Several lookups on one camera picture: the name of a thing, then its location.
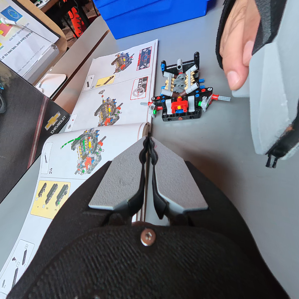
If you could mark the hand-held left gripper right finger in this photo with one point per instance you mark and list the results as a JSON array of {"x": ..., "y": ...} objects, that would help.
[{"x": 177, "y": 184}]

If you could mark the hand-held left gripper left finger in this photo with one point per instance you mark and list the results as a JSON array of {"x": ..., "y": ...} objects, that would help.
[{"x": 119, "y": 177}]

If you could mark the partly built lego model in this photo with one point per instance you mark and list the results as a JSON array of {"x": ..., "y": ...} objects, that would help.
[{"x": 179, "y": 105}]

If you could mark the lego instruction booklet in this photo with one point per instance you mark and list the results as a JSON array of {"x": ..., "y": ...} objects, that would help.
[{"x": 130, "y": 95}]

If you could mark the black lego set box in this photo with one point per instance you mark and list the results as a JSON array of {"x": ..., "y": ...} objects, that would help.
[{"x": 21, "y": 130}]

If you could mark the person's right hand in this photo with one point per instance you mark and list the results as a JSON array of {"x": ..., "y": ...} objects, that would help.
[{"x": 238, "y": 35}]

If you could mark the blue plastic bin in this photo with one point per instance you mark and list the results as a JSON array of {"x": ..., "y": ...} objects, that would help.
[{"x": 144, "y": 16}]

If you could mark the orange plastic object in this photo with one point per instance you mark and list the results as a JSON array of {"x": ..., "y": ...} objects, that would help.
[{"x": 76, "y": 21}]

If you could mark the printed paper sign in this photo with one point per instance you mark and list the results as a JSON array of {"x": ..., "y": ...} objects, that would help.
[{"x": 25, "y": 39}]

